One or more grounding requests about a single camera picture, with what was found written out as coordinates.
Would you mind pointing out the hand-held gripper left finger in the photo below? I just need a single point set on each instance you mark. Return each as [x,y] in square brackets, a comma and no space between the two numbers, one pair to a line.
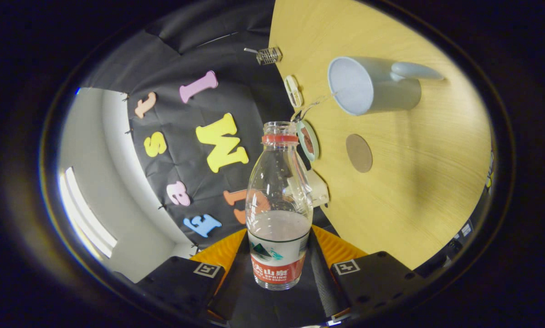
[230,284]

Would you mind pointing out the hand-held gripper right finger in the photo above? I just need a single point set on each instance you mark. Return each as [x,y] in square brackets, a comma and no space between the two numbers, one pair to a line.
[323,278]

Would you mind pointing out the clear plastic juice bottle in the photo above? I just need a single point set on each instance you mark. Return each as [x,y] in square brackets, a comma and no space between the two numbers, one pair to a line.
[277,264]

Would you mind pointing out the round brown coaster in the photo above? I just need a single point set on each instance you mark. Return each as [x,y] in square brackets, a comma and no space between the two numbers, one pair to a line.
[359,152]

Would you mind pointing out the white cup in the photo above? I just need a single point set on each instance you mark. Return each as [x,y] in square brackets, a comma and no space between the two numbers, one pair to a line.
[391,91]

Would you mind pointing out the white toaster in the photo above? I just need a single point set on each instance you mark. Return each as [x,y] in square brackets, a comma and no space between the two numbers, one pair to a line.
[320,191]

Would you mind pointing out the wooden table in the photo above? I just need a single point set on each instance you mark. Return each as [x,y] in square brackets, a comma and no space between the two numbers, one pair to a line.
[413,191]

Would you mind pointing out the pale green plate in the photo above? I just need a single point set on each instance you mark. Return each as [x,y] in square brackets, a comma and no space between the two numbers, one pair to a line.
[316,146]

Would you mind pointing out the brown food piece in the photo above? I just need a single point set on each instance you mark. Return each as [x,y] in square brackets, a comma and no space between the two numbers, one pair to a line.
[306,136]

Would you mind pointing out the ceiling light panel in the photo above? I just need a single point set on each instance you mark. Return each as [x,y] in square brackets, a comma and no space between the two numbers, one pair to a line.
[83,214]

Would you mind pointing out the white divided dish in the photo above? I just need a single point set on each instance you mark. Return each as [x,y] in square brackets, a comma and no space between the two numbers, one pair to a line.
[293,91]

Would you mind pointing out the black backdrop cloth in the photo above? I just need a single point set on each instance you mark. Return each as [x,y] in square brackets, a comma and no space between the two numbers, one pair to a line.
[181,54]

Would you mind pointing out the metal spoon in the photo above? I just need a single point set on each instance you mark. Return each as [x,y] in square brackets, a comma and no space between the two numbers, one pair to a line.
[250,50]

